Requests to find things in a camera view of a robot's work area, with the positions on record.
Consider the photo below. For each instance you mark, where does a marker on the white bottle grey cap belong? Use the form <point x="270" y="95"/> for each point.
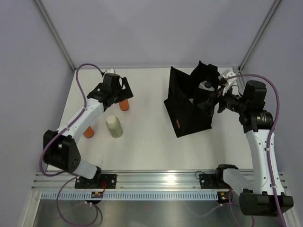
<point x="206" y="85"/>

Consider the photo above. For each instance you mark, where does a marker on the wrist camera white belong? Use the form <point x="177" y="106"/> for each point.
<point x="226" y="81"/>
<point x="109" y="72"/>

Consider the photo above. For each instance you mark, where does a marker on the aluminium corner post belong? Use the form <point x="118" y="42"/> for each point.
<point x="262" y="29"/>
<point x="53" y="31"/>

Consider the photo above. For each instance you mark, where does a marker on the white slotted cable duct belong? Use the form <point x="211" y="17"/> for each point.
<point x="133" y="196"/>

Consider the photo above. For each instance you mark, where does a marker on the green frosted bottle beige cap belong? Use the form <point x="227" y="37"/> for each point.
<point x="114" y="126"/>

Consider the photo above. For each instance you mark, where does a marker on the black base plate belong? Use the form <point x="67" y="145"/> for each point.
<point x="104" y="180"/>
<point x="211" y="181"/>

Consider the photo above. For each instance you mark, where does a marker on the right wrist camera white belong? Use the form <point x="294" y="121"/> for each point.
<point x="226" y="81"/>

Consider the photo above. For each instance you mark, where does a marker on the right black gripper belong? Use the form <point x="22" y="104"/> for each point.
<point x="208" y="107"/>

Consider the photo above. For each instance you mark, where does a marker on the orange spray bottle blue top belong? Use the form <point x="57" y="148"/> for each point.
<point x="88" y="133"/>

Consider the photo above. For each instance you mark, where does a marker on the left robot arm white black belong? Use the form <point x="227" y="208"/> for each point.
<point x="60" y="146"/>

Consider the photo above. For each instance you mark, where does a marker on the right aluminium corner post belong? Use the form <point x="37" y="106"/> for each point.
<point x="262" y="29"/>

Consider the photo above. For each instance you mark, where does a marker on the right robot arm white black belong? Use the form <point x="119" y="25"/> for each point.
<point x="265" y="196"/>

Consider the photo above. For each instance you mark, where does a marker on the aluminium mounting rail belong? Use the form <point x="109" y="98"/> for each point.
<point x="171" y="180"/>

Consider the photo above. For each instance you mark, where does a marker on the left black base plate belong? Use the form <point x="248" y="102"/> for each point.
<point x="104" y="180"/>

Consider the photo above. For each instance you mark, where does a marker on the left aluminium corner post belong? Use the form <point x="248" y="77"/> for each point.
<point x="53" y="31"/>

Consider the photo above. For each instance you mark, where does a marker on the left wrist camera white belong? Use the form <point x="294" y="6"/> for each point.
<point x="109" y="72"/>

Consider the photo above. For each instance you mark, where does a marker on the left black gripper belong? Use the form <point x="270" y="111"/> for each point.
<point x="125" y="93"/>

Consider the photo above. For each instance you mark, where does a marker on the black canvas bag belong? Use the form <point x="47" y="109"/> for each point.
<point x="184" y="95"/>

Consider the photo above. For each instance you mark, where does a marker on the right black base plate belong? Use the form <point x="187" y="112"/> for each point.
<point x="211" y="181"/>

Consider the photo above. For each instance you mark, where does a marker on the orange bottle blue pump top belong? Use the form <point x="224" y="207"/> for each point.
<point x="124" y="105"/>

